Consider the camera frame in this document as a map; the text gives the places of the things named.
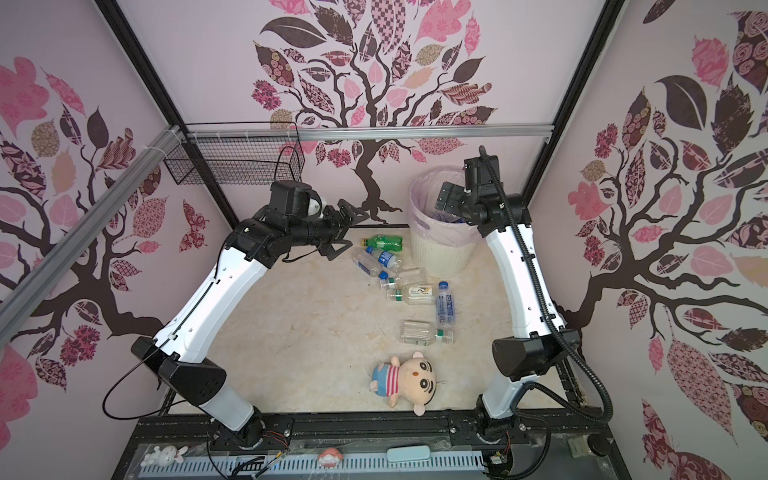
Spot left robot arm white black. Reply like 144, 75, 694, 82
132, 180, 369, 449

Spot upright blue label water bottle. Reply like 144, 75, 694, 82
436, 281, 456, 329

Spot white cable duct strip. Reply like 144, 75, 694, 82
128, 451, 484, 479

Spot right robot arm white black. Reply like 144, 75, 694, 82
435, 146, 579, 429

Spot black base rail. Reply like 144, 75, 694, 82
112, 409, 630, 479

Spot aluminium rail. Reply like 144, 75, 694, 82
1, 125, 184, 345
186, 123, 554, 141

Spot black wire basket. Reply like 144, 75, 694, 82
164, 120, 305, 186

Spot cartoon boy plush doll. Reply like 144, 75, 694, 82
369, 352, 438, 417

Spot teal eraser block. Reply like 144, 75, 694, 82
386, 445, 431, 463

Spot red white small figurine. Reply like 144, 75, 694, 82
317, 448, 344, 469

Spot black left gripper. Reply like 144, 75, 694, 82
288, 197, 369, 259

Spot clear bottle green band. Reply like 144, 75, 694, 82
380, 268, 428, 289

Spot white bunny figurine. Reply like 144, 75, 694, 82
140, 445, 189, 468

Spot white bin pink liner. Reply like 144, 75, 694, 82
407, 167, 482, 279

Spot black corrugated right cable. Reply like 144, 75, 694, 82
478, 146, 614, 425

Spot clear bottle green cap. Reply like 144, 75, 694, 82
400, 320, 454, 346

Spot Pocari Sweat blue bottle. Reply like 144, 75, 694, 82
365, 246, 403, 272

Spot green bottle at back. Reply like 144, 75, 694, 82
362, 235, 403, 252

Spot aluminium rail left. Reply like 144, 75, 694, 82
1, 125, 184, 345

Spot crushed clear bottle blue cap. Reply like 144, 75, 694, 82
352, 248, 389, 280

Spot aluminium rail back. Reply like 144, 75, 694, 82
186, 123, 554, 141

